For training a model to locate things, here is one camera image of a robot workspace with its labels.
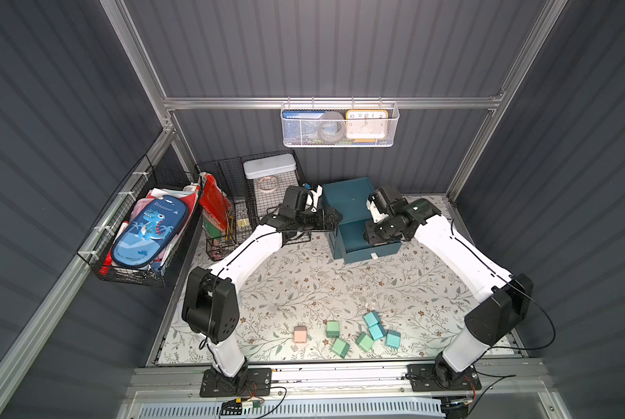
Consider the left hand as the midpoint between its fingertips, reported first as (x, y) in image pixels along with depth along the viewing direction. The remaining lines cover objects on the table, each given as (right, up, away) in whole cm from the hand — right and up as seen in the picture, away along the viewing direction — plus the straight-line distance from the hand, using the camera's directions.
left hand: (336, 218), depth 83 cm
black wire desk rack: (-32, +14, +19) cm, 39 cm away
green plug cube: (-1, -35, -2) cm, 35 cm away
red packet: (-47, +5, +20) cm, 52 cm away
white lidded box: (-22, +18, +17) cm, 33 cm away
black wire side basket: (-58, +10, -6) cm, 59 cm away
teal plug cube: (+13, -36, -3) cm, 38 cm away
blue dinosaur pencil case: (-48, -4, -18) cm, 52 cm away
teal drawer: (+6, -9, 0) cm, 10 cm away
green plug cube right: (+8, -38, -4) cm, 39 cm away
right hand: (+13, -4, -2) cm, 14 cm away
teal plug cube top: (+12, -32, 0) cm, 34 cm away
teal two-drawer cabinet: (+5, +8, +8) cm, 12 cm away
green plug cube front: (+1, -39, -6) cm, 40 cm away
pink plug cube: (-12, -36, -2) cm, 38 cm away
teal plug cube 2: (+18, -37, -3) cm, 41 cm away
